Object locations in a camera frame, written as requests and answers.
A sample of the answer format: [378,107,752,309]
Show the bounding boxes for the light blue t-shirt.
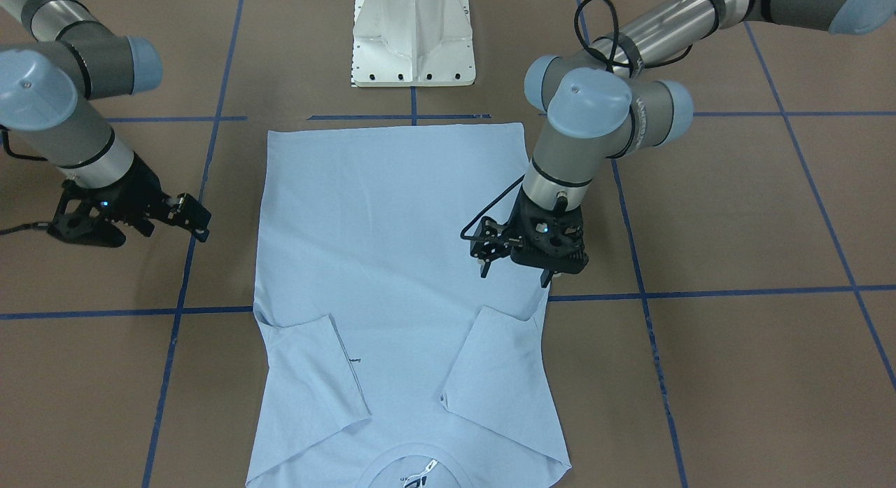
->
[246,123,571,487]

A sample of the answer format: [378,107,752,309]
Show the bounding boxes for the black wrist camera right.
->
[47,179,155,248]

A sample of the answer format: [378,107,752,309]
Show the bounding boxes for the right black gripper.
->
[87,155,212,243]

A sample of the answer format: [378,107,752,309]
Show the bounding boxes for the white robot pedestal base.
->
[350,0,477,88]

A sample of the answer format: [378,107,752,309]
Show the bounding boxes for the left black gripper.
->
[470,191,589,289]

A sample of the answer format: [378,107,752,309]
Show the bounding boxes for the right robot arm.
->
[1,0,211,248]

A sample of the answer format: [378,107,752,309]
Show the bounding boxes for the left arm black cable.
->
[460,0,694,240]

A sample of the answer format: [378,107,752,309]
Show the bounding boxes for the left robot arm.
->
[461,0,894,287]

